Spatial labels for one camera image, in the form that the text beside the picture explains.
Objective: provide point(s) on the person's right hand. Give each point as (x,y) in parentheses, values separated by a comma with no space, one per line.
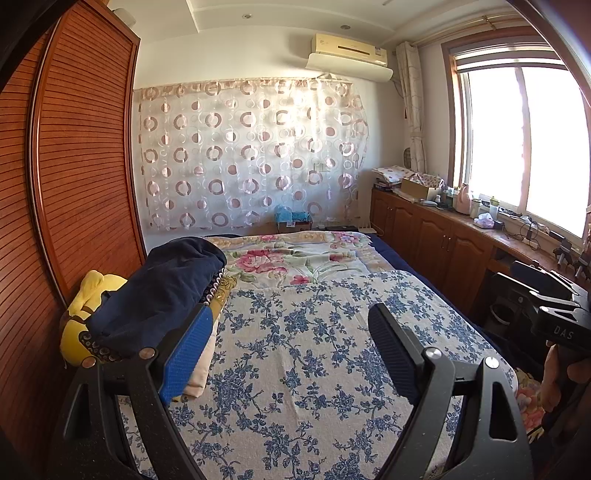
(550,378)

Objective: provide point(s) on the window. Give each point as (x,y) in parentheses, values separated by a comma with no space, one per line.
(508,129)

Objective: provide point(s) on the waste bin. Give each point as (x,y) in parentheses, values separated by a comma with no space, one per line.
(503,316)

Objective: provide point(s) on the cream pillow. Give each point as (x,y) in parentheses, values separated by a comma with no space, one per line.
(198,374)

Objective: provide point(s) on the sheer circle-patterned curtain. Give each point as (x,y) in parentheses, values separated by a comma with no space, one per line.
(254,152)

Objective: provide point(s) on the wall air conditioner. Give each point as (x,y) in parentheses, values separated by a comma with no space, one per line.
(351,46)

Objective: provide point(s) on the blue tissue box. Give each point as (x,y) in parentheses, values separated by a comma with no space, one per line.
(291,214)

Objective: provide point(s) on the white bottle green cap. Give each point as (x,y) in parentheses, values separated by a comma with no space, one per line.
(494,207)

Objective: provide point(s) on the wooden low cabinet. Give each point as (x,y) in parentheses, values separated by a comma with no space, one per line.
(443,244)

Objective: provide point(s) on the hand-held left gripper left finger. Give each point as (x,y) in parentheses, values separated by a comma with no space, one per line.
(184,355)

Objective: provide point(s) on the cardboard box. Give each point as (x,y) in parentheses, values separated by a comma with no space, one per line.
(415,190)

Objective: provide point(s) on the navy blue printed t-shirt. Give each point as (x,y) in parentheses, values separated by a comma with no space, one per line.
(157,290)

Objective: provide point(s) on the wooden slatted wardrobe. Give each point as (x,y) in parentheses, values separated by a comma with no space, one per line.
(83,161)

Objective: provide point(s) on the tied-back window curtain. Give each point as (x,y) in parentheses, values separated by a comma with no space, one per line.
(413,106)

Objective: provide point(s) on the white box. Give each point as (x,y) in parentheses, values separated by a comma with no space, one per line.
(124,16)

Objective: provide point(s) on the small black stand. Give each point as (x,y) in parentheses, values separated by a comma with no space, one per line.
(562,251)
(581,263)

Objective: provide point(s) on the white air deflector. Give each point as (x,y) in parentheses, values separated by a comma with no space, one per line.
(351,68)

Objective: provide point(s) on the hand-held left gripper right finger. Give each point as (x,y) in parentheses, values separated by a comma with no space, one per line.
(395,353)

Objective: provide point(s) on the white tissue pack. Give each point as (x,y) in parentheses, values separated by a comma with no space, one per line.
(484,221)

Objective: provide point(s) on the dark studded cushion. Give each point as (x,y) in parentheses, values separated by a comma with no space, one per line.
(99,348)

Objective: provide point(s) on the yellow plush toy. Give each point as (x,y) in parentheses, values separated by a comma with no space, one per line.
(76,337)

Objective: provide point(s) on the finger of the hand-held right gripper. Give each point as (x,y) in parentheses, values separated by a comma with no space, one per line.
(561,295)
(526,272)

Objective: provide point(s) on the gold cushion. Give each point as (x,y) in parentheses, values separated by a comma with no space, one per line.
(224,290)

